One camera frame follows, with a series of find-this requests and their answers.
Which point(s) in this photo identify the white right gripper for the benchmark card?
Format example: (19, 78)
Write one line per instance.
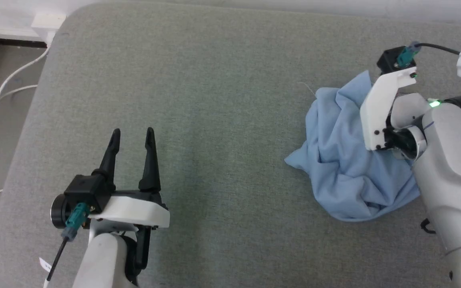
(376, 116)

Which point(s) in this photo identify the grey fabric sofa cushion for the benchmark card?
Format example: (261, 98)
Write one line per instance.
(222, 120)

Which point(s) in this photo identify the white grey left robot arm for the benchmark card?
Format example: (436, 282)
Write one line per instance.
(102, 260)

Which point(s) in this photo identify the light blue polo shirt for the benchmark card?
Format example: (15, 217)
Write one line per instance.
(342, 160)

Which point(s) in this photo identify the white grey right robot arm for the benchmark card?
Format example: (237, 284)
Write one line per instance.
(450, 168)

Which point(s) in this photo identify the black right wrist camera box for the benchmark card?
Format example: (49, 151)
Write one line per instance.
(390, 60)

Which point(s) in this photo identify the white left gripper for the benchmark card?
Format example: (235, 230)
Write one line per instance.
(134, 210)

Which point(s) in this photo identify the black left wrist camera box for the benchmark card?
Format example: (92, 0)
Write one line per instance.
(88, 192)

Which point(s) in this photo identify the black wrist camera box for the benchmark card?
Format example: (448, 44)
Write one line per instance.
(390, 60)
(88, 192)

